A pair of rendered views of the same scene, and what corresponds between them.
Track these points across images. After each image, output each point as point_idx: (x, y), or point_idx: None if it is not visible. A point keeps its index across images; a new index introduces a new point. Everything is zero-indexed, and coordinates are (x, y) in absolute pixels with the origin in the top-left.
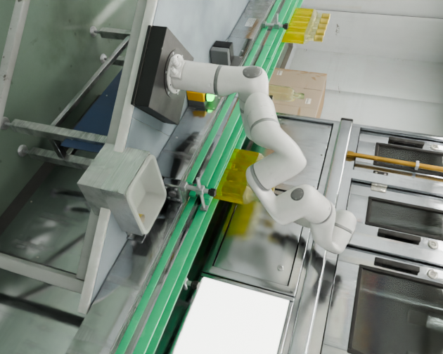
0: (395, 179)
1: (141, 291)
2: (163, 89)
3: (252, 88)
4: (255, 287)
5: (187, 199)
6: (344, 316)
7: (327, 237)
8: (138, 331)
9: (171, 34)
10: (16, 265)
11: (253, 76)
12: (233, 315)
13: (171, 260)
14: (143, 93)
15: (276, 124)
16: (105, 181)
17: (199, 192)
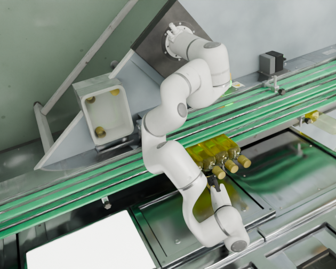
0: None
1: (66, 178)
2: (159, 47)
3: (203, 57)
4: (145, 239)
5: None
6: None
7: (185, 211)
8: (40, 197)
9: (181, 8)
10: (43, 132)
11: (207, 47)
12: (112, 245)
13: (101, 173)
14: (139, 41)
15: (181, 80)
16: (82, 88)
17: None
